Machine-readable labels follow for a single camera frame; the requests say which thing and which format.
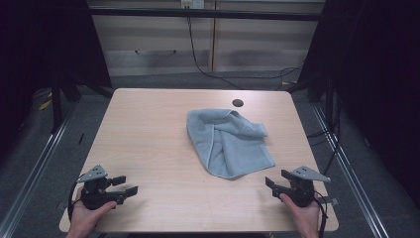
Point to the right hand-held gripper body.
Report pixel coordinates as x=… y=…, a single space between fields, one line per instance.
x=302 y=193

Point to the metal floor rail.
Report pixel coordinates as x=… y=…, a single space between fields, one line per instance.
x=346 y=165
x=33 y=175

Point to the light blue towel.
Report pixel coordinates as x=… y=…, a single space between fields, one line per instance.
x=228 y=148

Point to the white wall outlet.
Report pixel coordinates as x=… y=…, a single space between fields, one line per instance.
x=193 y=4

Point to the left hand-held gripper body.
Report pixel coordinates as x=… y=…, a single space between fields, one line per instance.
x=95 y=196

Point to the round dark table grommet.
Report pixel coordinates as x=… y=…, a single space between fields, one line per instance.
x=237 y=102

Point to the black stand leg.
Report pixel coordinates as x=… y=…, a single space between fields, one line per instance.
x=56 y=109

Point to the person's right hand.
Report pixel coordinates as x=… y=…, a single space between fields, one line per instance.
x=307 y=219

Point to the wooden vertical wall strip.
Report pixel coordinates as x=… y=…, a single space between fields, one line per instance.
x=212 y=39

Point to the dark curtain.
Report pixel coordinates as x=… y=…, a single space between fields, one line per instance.
x=379 y=82

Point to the black horizontal bar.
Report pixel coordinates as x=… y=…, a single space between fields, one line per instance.
x=204 y=14

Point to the person's left hand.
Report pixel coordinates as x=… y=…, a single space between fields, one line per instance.
x=84 y=219

